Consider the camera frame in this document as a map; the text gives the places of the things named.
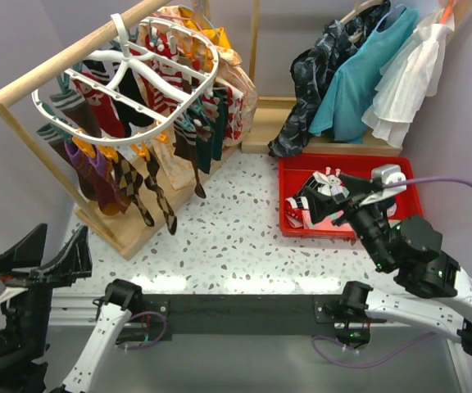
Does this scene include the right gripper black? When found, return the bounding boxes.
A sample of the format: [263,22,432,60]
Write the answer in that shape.
[300,172,392,269]

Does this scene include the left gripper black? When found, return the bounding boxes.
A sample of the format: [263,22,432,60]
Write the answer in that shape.
[0,220,91,361]

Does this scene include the purple striped sock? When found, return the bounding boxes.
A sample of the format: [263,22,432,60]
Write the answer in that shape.
[64,142,98,201]

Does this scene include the brown argyle sock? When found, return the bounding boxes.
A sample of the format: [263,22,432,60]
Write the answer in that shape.
[112,152,154,227]
[144,158,178,235]

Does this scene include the brown sock grey cuff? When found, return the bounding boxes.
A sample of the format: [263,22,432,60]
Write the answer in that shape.
[36,123,75,165]
[50,89,102,138]

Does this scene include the white round clip hanger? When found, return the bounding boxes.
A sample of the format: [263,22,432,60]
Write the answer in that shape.
[39,22,212,140]

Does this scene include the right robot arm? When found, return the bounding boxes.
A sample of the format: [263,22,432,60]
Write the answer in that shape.
[302,165,472,356]

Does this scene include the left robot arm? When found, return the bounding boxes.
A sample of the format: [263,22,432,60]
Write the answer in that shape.
[0,224,143,392]

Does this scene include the black white bunny sock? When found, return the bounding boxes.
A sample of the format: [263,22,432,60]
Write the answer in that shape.
[304,167,349,197]

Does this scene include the pink teal sock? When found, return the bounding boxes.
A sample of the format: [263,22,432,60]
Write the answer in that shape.
[303,210,343,230]

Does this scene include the red plastic tray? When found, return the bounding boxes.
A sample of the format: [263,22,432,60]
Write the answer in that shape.
[279,153,414,241]

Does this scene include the teal dress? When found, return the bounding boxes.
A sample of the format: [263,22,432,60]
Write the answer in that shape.
[309,4,419,143]

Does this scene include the wooden clothes rack right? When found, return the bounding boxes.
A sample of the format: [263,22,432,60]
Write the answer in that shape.
[240,0,472,156]

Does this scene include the wooden clothes rack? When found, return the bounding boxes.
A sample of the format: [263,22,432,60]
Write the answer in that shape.
[240,0,472,156]
[0,0,220,246]

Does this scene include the orange clothespin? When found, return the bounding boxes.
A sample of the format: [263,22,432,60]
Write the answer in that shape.
[72,137,96,159]
[130,142,151,162]

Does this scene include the wooden clothes rack left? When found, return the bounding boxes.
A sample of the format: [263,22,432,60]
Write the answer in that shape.
[0,0,220,246]

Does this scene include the dark patterned garment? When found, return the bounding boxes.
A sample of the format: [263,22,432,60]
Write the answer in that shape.
[268,1,391,157]

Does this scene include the white pleated dress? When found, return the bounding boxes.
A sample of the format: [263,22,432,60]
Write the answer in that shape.
[361,8,455,147]

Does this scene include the dark green sock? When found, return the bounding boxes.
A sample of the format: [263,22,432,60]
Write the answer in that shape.
[196,84,228,174]

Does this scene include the brown striped hanging sock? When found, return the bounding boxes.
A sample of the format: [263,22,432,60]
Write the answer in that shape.
[174,121,207,199]

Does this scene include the red bear sock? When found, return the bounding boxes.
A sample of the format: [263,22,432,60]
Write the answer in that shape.
[74,79,125,138]

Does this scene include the red white striped sock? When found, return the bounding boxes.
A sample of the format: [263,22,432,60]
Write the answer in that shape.
[137,32,204,115]

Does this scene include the floral cream garment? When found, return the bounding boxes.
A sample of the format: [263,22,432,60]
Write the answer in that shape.
[136,6,257,190]

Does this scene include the black sock white stripes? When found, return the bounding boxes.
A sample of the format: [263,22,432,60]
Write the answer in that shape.
[82,61,155,132]

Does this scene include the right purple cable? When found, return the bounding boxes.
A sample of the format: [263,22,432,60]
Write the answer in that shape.
[311,176,472,369]

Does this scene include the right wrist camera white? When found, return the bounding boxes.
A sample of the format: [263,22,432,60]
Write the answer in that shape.
[361,164,406,206]

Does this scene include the black mounting rail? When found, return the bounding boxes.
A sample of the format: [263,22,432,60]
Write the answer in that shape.
[116,294,371,348]

